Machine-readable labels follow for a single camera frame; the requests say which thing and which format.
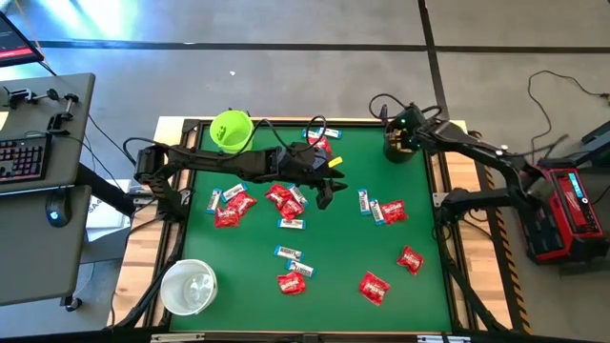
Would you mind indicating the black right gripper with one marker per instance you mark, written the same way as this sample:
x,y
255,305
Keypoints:
x,y
414,126

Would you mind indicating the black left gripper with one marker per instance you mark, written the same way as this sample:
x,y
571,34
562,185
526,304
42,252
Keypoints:
x,y
300,164

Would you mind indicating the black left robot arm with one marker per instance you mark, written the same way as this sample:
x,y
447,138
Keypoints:
x,y
214,162

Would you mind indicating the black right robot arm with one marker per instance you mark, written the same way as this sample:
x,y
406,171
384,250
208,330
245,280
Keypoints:
x,y
476,147

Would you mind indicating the black plastic bucket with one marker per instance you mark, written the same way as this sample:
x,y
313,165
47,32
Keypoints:
x,y
395,157

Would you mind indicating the yellow tape tag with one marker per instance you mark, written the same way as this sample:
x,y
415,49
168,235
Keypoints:
x,y
335,162

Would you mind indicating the small black clamp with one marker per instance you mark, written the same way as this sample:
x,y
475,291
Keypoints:
x,y
383,113

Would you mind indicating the white blue Hershey's bar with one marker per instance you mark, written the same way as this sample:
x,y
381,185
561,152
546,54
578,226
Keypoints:
x,y
298,195
234,192
363,202
300,268
291,224
309,134
332,133
214,200
377,212
287,252

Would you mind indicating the lime green plastic bucket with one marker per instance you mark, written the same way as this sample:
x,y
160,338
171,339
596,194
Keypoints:
x,y
238,138

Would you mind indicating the clear plastic bowl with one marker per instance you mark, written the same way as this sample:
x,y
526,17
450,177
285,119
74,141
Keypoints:
x,y
188,288

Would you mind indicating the yellow black hazard strip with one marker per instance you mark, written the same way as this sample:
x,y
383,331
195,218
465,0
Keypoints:
x,y
514,286

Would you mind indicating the red black power station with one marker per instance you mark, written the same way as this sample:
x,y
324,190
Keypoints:
x,y
572,214

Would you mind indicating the dark equipment case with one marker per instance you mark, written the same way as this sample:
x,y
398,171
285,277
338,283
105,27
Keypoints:
x,y
595,150

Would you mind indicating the white printed box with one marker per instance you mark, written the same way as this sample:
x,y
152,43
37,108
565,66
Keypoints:
x,y
102,209

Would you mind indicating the grey keyboard desk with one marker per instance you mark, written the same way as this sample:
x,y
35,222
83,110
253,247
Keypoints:
x,y
71,143

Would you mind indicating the black computer mouse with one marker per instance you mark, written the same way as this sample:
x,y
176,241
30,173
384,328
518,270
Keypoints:
x,y
58,212

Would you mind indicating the black desk clamp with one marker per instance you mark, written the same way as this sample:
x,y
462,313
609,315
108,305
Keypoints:
x,y
57,123
19,96

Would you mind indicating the grey mouse desk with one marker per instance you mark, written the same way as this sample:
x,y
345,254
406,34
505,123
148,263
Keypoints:
x,y
38,267

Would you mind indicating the black backlit keyboard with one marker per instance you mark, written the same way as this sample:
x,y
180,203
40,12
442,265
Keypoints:
x,y
24,159

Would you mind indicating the black computer monitor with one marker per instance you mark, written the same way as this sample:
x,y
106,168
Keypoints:
x,y
14,47

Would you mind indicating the silver aluminium bracket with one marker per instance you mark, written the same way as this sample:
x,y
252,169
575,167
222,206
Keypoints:
x,y
443,339
176,337

